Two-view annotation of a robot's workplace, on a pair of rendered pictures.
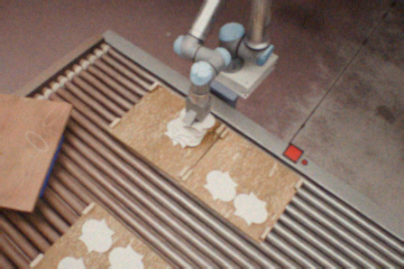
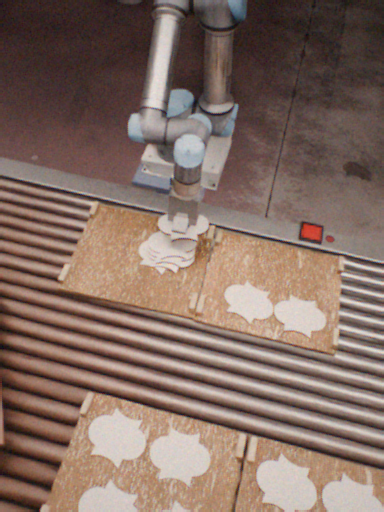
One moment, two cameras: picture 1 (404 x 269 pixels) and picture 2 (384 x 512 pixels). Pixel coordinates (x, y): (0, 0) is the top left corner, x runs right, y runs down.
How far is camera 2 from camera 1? 0.41 m
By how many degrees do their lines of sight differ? 15
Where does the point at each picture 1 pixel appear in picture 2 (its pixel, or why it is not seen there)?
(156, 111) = (113, 239)
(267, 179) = (299, 273)
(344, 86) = (293, 154)
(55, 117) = not seen: outside the picture
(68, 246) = (81, 474)
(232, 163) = (247, 270)
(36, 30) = not seen: outside the picture
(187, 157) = (186, 283)
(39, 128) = not seen: outside the picture
